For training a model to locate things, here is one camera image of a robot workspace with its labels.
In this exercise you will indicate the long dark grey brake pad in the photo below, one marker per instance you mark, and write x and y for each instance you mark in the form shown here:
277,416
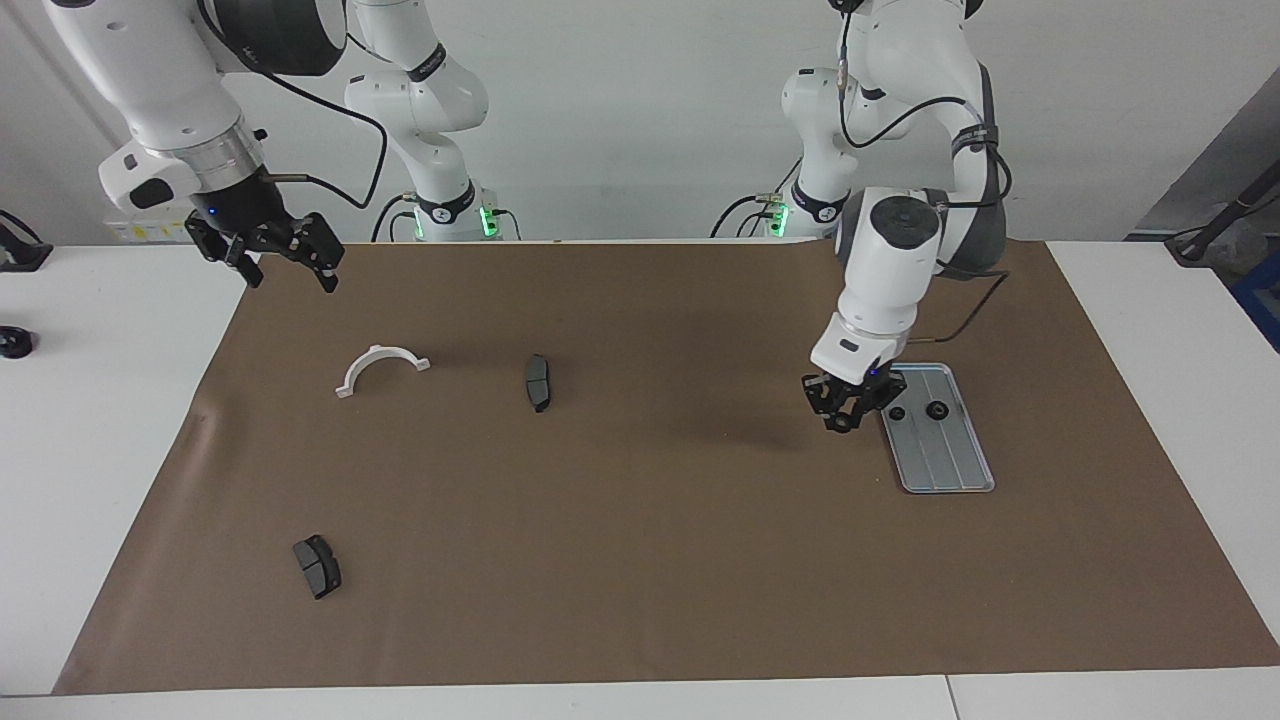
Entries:
538,382

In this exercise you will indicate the white wall socket box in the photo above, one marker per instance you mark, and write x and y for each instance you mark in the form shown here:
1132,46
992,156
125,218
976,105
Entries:
150,232

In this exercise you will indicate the white curved plastic clamp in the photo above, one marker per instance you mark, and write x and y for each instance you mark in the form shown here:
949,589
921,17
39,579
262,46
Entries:
385,352

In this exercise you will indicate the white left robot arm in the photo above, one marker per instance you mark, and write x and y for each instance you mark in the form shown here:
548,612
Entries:
890,270

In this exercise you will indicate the black desk clamp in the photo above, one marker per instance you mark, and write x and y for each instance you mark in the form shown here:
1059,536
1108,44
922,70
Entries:
20,250

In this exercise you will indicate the small black knob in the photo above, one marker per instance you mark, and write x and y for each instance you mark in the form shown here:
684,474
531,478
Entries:
12,342

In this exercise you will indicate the black pole stand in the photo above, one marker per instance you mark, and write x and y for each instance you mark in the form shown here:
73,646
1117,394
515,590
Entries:
1195,250

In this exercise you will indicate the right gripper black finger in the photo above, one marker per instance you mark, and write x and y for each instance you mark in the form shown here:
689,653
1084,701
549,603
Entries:
250,265
327,250

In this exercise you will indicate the short dark grey brake pad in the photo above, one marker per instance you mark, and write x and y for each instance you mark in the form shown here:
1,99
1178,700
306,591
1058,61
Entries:
317,566

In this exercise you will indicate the brown table mat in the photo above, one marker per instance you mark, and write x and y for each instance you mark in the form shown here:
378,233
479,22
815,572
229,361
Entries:
640,580

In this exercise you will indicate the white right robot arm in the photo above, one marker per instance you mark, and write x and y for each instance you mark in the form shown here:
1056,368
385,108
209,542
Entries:
150,80

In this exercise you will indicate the silver ribbed metal tray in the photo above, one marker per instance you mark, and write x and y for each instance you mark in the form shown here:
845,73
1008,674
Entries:
945,455

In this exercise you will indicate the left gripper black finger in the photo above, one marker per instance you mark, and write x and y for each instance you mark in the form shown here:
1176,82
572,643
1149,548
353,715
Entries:
875,405
822,413

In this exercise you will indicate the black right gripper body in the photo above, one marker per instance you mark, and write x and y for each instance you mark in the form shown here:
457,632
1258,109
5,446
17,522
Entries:
250,222

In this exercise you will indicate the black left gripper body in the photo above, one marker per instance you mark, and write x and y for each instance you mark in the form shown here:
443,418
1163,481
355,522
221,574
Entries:
855,387

